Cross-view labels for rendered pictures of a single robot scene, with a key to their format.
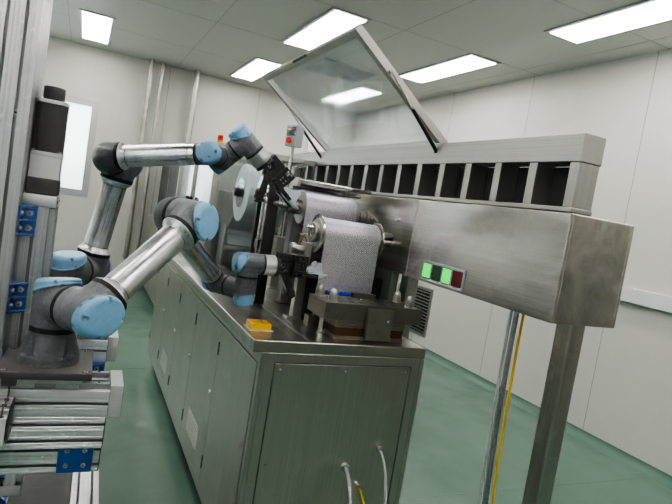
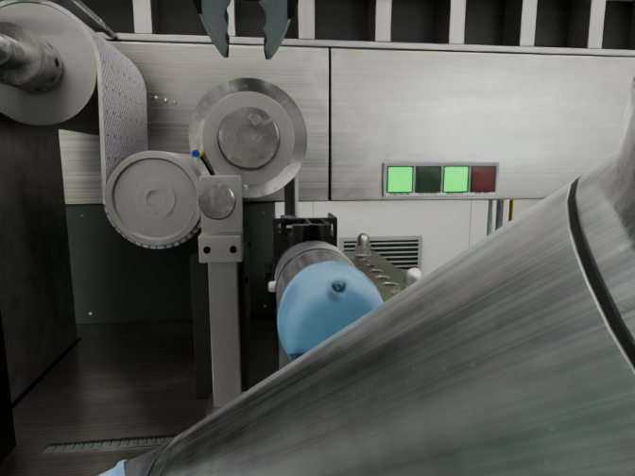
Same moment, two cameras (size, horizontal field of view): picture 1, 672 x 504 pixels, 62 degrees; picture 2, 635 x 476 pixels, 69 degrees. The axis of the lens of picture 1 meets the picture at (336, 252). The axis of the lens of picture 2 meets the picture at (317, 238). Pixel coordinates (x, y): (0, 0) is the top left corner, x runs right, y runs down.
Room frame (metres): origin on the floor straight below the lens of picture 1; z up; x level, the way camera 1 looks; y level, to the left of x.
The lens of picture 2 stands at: (1.89, 0.63, 1.22)
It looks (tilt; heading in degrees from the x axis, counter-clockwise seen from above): 9 degrees down; 288
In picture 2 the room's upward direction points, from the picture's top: straight up
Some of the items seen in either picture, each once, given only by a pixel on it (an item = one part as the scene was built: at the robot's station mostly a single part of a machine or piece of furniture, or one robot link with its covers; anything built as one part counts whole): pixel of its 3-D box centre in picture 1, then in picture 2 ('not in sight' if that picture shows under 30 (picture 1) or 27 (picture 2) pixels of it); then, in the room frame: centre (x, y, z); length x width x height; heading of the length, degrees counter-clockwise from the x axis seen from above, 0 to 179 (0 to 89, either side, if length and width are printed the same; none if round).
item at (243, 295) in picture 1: (241, 289); not in sight; (1.99, 0.32, 1.01); 0.11 x 0.08 x 0.11; 61
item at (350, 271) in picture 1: (347, 273); (290, 230); (2.15, -0.06, 1.11); 0.23 x 0.01 x 0.18; 115
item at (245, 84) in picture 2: (316, 232); (248, 139); (2.15, 0.08, 1.25); 0.15 x 0.01 x 0.15; 25
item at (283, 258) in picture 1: (290, 265); (305, 257); (2.05, 0.16, 1.12); 0.12 x 0.08 x 0.09; 115
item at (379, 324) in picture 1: (378, 325); not in sight; (1.98, -0.19, 0.96); 0.10 x 0.03 x 0.11; 115
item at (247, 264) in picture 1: (248, 263); (327, 313); (1.98, 0.30, 1.11); 0.11 x 0.08 x 0.09; 115
